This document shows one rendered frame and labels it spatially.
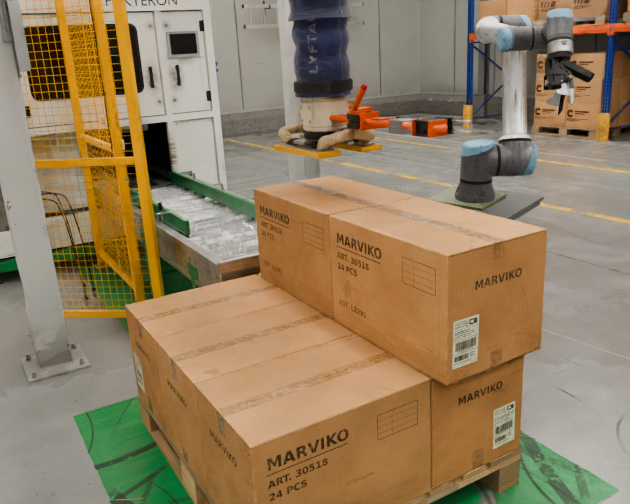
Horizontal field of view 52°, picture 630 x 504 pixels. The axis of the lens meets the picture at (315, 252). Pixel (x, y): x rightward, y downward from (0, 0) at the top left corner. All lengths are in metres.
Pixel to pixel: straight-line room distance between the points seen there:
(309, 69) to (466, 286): 1.04
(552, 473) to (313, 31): 1.80
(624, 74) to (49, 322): 9.07
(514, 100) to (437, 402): 1.63
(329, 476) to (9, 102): 2.24
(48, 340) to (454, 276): 2.32
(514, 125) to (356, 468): 1.83
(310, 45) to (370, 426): 1.35
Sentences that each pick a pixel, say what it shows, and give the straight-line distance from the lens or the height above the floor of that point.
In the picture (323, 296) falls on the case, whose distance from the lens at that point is 2.39.
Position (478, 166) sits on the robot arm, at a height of 0.94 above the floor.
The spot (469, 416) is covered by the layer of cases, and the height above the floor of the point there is 0.36.
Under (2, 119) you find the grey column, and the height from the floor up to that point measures 1.27.
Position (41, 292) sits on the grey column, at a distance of 3.46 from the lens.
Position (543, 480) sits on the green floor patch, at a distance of 2.53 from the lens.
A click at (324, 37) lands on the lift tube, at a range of 2.42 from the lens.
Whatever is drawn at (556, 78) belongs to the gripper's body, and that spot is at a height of 1.35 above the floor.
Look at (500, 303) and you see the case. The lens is 1.98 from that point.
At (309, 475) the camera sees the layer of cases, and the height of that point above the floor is 0.39.
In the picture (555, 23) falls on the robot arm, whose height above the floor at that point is 1.54.
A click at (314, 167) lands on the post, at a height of 0.85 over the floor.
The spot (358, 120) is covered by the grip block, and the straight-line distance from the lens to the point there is 2.29.
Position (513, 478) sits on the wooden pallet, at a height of 0.03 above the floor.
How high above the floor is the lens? 1.50
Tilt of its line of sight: 18 degrees down
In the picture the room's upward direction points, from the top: 3 degrees counter-clockwise
